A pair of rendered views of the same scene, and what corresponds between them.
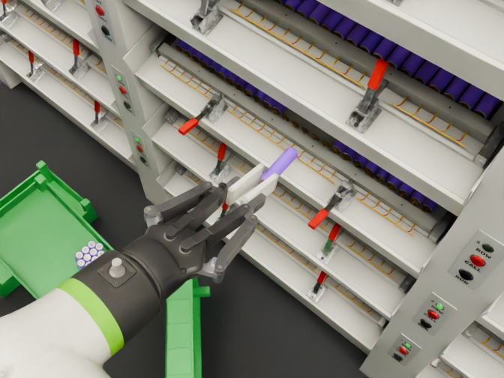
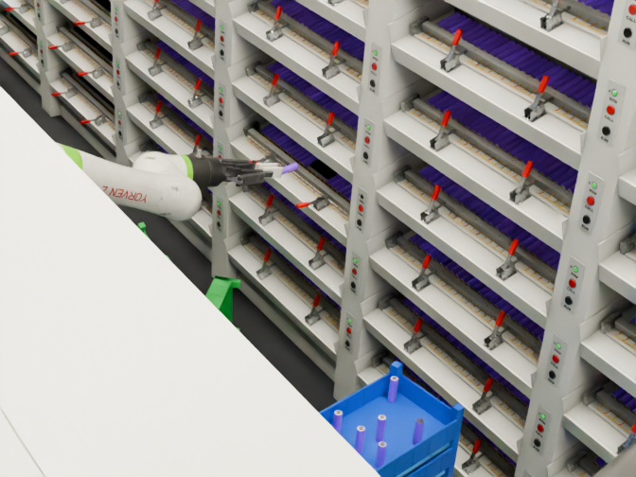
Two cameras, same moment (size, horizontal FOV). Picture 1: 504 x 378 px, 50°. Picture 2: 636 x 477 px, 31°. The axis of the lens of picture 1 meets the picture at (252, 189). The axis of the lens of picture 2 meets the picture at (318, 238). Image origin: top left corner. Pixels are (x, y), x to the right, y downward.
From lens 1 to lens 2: 2.43 m
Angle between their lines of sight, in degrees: 27
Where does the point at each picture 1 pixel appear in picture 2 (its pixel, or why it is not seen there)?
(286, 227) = (297, 251)
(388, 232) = (339, 220)
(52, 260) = not seen: hidden behind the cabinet
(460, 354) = (375, 317)
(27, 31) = (166, 132)
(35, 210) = not seen: hidden behind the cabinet
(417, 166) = (341, 159)
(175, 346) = not seen: hidden behind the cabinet
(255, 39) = (291, 111)
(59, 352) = (171, 162)
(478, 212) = (357, 175)
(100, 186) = (178, 262)
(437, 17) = (339, 83)
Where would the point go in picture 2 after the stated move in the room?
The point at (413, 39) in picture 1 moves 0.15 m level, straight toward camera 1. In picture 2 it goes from (332, 92) to (296, 112)
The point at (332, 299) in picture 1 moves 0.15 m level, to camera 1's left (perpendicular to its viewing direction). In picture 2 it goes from (322, 326) to (272, 315)
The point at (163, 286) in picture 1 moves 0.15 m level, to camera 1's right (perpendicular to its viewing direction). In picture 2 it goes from (214, 172) to (271, 183)
